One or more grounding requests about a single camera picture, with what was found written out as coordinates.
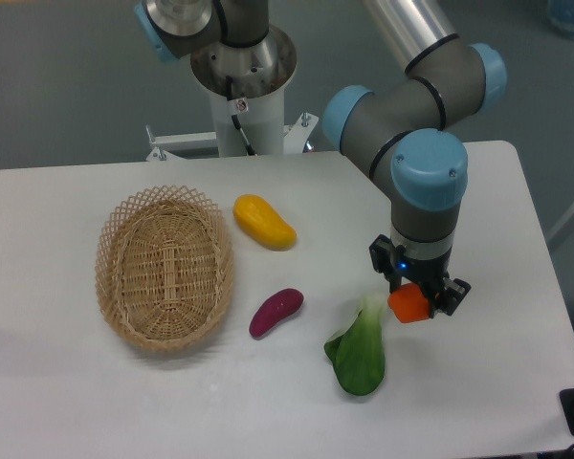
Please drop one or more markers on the woven wicker basket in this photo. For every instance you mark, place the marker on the woven wicker basket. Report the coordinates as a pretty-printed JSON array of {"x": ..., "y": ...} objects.
[{"x": 164, "y": 268}]

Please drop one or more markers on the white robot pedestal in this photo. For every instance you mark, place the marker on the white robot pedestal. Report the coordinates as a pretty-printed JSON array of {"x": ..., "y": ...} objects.
[{"x": 246, "y": 90}]

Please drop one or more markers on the orange fruit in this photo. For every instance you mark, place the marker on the orange fruit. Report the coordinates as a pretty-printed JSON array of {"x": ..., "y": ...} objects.
[{"x": 408, "y": 304}]

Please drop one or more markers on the green bok choy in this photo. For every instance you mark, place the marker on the green bok choy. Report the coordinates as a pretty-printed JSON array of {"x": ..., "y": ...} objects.
[{"x": 357, "y": 353}]

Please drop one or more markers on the yellow mango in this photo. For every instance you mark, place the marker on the yellow mango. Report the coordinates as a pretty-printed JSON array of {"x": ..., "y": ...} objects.
[{"x": 259, "y": 220}]

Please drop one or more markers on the purple sweet potato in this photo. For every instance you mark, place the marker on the purple sweet potato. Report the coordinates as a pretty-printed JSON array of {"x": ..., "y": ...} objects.
[{"x": 273, "y": 310}]

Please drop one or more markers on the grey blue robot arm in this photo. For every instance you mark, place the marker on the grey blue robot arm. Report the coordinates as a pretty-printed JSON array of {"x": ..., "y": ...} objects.
[{"x": 400, "y": 140}]

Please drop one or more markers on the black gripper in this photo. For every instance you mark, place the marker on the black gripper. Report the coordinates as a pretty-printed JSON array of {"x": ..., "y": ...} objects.
[{"x": 402, "y": 261}]

